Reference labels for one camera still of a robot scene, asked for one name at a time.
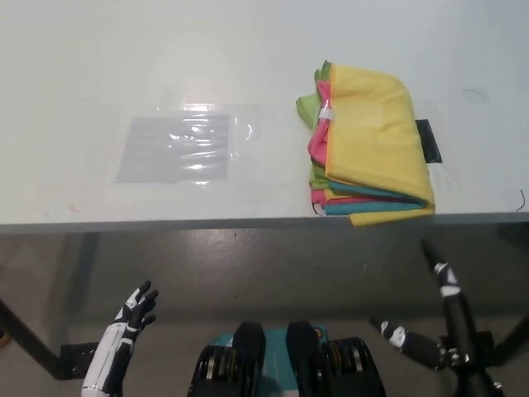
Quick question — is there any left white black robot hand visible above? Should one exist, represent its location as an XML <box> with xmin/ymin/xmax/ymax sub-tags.
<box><xmin>81</xmin><ymin>280</ymin><xmax>160</xmax><ymax>395</ymax></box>

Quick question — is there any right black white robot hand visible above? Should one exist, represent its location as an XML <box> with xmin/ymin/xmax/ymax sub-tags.
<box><xmin>369</xmin><ymin>238</ymin><xmax>481</xmax><ymax>375</ymax></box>

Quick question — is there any pink microfibre cloth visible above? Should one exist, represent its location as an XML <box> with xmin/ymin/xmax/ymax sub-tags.
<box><xmin>307</xmin><ymin>79</ymin><xmax>334</xmax><ymax>205</ymax></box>
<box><xmin>326</xmin><ymin>195</ymin><xmax>417</xmax><ymax>207</ymax></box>

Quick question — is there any teal microfibre cloth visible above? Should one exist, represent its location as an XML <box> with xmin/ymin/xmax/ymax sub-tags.
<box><xmin>325</xmin><ymin>178</ymin><xmax>431</xmax><ymax>217</ymax></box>

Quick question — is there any black teal robot torso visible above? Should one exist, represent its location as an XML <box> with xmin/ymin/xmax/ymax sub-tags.
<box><xmin>188</xmin><ymin>320</ymin><xmax>388</xmax><ymax>397</ymax></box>

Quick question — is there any black slanted table leg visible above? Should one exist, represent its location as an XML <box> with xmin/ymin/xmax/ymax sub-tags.
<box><xmin>0</xmin><ymin>296</ymin><xmax>105</xmax><ymax>380</ymax></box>
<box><xmin>470</xmin><ymin>314</ymin><xmax>529</xmax><ymax>370</ymax></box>

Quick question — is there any grey upright table leg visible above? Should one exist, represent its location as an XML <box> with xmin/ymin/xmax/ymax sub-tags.
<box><xmin>76</xmin><ymin>232</ymin><xmax>102</xmax><ymax>299</ymax></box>

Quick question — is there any black tape patch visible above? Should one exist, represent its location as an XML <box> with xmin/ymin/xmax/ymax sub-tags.
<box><xmin>414</xmin><ymin>118</ymin><xmax>444</xmax><ymax>165</ymax></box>

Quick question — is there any clear plastic sleeve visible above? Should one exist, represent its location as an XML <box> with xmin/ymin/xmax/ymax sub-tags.
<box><xmin>112</xmin><ymin>102</ymin><xmax>256</xmax><ymax>188</ymax></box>

